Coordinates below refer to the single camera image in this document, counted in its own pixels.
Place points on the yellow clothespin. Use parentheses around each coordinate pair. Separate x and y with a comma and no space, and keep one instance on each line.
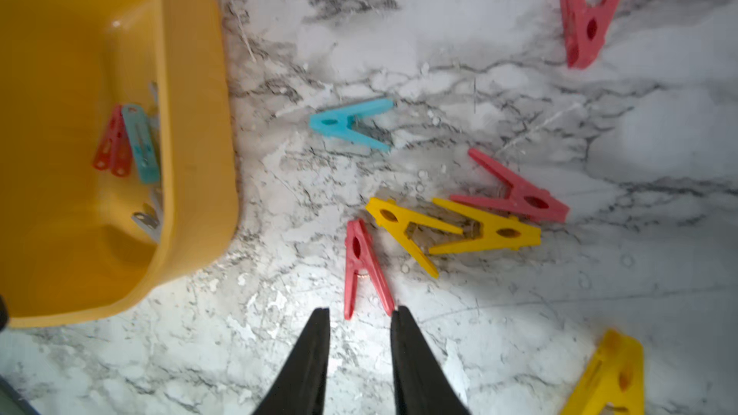
(496,232)
(397,220)
(613,378)

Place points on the grey clothespin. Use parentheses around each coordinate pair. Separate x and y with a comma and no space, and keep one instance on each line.
(151,219)

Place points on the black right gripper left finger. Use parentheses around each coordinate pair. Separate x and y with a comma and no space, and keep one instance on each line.
(300,387)

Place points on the yellow plastic storage box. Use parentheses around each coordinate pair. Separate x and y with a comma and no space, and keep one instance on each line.
(70,251)

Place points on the teal clothespin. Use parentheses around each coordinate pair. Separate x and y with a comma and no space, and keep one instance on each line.
(137,128)
(338,123)

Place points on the red clothespin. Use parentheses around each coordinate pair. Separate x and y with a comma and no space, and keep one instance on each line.
(114,152)
(584,29)
(522,198)
(360,256)

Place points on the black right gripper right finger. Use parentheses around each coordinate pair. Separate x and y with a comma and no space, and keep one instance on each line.
(420,386)

